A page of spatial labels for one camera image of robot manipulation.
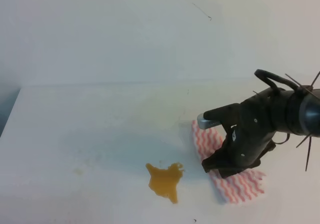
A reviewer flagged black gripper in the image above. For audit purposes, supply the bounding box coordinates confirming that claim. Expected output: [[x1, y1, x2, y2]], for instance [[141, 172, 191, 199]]
[[197, 88, 292, 179]]

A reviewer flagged pink white striped rag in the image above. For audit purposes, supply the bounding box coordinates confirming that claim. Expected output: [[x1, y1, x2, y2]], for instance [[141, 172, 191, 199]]
[[191, 120, 266, 205]]

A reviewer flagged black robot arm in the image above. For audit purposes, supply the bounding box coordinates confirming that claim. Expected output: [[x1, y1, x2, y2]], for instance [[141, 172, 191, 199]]
[[197, 88, 320, 178]]

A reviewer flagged brown coffee stain puddle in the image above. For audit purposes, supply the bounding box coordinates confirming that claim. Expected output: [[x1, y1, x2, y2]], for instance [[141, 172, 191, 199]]
[[145, 163, 184, 204]]

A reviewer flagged black looped cable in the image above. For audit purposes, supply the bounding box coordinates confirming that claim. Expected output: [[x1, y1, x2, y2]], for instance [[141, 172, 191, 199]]
[[253, 69, 301, 95]]

